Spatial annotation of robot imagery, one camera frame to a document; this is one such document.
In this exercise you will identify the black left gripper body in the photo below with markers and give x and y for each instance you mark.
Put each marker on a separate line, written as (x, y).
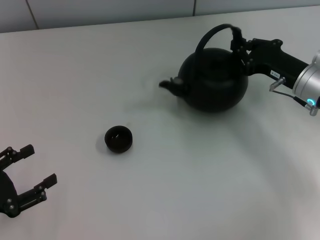
(8, 200)

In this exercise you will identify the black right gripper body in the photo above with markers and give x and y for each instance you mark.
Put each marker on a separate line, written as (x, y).
(275, 62)

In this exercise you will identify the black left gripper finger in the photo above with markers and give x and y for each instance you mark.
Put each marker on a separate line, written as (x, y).
(27, 150)
(50, 180)

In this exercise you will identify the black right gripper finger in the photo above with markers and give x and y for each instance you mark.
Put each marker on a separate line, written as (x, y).
(246, 65)
(260, 43)

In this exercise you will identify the small dark brown teacup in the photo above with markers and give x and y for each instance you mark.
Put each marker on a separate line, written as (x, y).
(118, 140)

